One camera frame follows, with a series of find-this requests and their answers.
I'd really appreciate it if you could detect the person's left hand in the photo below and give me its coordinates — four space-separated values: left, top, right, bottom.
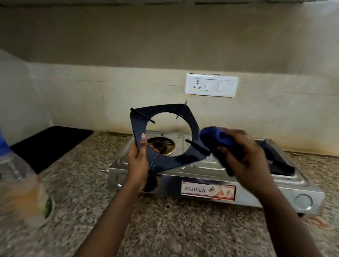
127 133 150 192

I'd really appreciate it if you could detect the person's right hand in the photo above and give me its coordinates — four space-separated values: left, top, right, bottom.
212 128 276 198

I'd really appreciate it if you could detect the blue cleaning cloth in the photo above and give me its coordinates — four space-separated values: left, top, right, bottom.
199 127 245 177

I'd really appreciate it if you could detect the black square pan support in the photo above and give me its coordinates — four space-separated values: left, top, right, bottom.
258 140 296 177
129 104 211 176

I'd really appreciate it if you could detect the person's right forearm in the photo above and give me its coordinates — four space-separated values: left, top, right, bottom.
248 178 330 257

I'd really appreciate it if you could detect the person's left forearm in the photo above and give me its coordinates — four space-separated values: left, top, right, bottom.
73 173 149 257

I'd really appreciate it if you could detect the brass gas burner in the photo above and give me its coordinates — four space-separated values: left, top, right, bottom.
146 137 176 157

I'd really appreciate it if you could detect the steel two-burner gas stove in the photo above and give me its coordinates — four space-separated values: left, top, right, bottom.
107 132 326 215

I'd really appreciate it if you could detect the black stove knob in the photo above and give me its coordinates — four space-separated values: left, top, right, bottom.
142 175 159 193

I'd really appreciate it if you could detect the black mat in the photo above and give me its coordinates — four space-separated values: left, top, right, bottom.
10 126 94 175

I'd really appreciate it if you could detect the clear plastic bottle blue cap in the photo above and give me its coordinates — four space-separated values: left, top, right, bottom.
0 127 56 229

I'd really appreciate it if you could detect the white wall switch socket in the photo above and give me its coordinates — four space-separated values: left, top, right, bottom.
185 73 238 98

